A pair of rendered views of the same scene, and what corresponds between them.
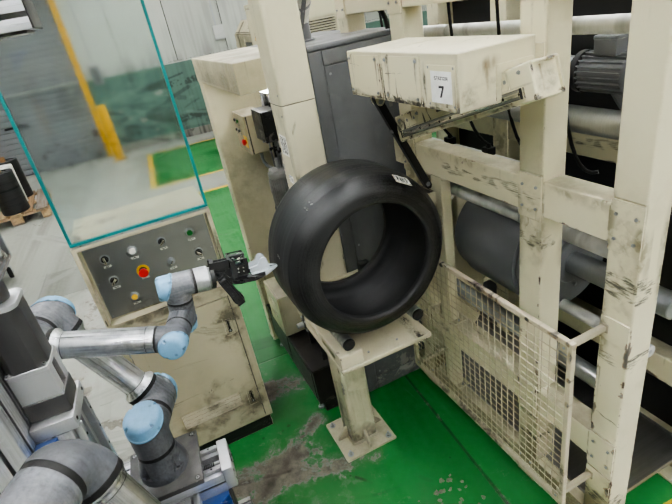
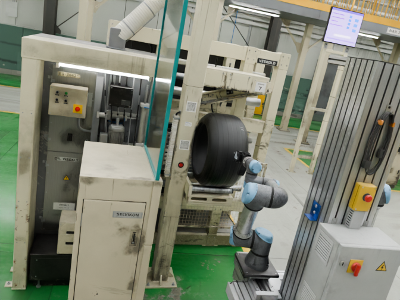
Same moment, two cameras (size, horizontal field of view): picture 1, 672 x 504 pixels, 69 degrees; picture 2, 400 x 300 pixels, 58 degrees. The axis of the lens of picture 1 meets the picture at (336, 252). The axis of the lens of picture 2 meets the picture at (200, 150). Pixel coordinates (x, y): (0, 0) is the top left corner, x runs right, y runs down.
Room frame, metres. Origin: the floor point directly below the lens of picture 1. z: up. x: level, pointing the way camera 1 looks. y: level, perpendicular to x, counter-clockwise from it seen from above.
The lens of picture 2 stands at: (1.53, 2.69, 1.97)
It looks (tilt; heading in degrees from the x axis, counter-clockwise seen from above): 16 degrees down; 272
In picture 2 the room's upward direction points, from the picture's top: 11 degrees clockwise
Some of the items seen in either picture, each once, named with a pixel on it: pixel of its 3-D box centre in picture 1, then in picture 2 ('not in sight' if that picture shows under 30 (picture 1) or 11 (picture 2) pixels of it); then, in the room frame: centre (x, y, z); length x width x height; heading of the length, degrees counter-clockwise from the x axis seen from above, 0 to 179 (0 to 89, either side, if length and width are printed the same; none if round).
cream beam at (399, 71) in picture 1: (428, 69); (229, 79); (1.54, -0.38, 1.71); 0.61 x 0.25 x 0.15; 20
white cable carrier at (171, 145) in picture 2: not in sight; (171, 146); (1.86, 0.11, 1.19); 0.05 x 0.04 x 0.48; 110
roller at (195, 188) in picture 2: (329, 321); (211, 189); (1.50, 0.07, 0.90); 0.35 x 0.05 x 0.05; 20
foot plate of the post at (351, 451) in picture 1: (359, 429); (159, 275); (1.79, 0.05, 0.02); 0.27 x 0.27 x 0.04; 20
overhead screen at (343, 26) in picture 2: not in sight; (343, 27); (-0.12, -3.81, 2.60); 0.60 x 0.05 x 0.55; 16
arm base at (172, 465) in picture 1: (159, 455); (258, 256); (1.14, 0.67, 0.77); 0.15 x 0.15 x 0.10
